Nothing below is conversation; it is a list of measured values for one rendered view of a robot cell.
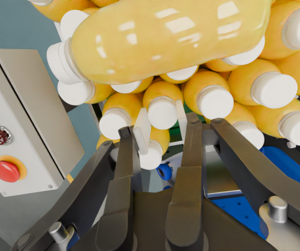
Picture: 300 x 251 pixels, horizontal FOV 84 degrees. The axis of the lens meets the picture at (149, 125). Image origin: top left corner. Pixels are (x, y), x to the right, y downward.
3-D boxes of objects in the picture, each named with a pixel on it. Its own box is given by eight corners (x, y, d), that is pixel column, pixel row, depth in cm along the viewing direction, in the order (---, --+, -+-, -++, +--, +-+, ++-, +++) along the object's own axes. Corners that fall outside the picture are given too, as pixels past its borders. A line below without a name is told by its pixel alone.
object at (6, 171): (8, 179, 25) (1, 185, 24) (-6, 160, 24) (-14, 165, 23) (28, 176, 24) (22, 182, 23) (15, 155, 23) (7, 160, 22)
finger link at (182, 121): (178, 120, 15) (186, 118, 15) (174, 99, 21) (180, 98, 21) (184, 148, 16) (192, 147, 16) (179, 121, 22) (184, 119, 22)
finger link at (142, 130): (147, 155, 17) (140, 156, 17) (151, 126, 23) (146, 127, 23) (139, 128, 16) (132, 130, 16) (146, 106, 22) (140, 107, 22)
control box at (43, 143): (44, 160, 36) (1, 199, 26) (-12, 64, 28) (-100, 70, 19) (86, 153, 34) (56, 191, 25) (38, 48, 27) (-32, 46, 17)
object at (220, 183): (185, 164, 42) (193, 205, 30) (183, 156, 41) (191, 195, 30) (227, 157, 40) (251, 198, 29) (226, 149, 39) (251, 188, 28)
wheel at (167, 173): (168, 185, 37) (174, 181, 38) (163, 169, 36) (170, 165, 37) (156, 176, 41) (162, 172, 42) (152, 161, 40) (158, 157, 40)
